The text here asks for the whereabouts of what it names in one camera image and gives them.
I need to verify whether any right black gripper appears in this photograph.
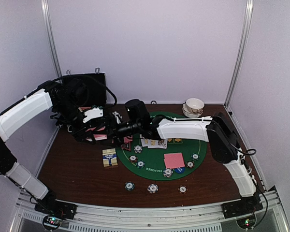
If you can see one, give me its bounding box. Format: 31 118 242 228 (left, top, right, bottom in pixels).
93 116 142 146

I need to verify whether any pink backed card deck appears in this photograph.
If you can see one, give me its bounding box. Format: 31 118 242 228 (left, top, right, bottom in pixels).
86 127 107 142

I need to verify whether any red black triangular button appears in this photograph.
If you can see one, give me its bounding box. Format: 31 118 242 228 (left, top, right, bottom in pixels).
121 142 131 151

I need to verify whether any green blue chip mat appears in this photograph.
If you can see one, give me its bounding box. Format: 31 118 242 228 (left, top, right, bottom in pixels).
191 153 200 161
136 160 145 169

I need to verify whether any blue chip stack mat bottom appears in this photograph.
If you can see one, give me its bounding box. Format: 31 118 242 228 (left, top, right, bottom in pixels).
163 168 173 178

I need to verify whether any blue round blind button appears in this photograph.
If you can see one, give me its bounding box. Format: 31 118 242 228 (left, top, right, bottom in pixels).
174 167 185 174

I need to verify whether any dark blue chip stack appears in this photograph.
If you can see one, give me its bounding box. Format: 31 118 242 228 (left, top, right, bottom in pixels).
124 181 135 191

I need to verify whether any brown red chip stack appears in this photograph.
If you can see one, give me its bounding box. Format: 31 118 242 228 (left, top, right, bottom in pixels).
178 186 188 194

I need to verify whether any face up playing card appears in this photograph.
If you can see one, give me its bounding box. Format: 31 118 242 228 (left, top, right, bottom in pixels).
141 139 149 147

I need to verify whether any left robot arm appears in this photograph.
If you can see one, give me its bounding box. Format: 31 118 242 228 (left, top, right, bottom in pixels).
0 79 103 215

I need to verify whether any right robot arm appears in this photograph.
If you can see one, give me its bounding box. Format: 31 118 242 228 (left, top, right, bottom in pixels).
105 99 257 214

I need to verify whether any teal chip stack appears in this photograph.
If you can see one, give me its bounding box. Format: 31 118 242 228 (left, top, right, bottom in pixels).
91 105 103 110

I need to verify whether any gold card deck box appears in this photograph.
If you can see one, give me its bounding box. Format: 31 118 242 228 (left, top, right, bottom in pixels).
102 148 118 167

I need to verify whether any black chip carrying case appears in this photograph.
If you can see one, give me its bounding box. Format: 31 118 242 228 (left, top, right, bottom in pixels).
55 68 107 129

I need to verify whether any round green poker mat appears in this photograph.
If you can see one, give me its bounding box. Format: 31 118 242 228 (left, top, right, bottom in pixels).
115 111 207 181

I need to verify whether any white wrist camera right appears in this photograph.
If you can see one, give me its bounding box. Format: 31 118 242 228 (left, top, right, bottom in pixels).
112 111 123 124

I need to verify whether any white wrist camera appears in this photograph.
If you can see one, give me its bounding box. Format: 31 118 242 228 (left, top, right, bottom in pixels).
83 107 103 123
112 111 123 124

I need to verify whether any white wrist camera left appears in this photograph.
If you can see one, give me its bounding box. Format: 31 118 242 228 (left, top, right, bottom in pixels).
83 107 103 123

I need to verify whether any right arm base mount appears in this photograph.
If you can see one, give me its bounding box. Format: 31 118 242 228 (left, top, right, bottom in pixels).
221 199 263 218

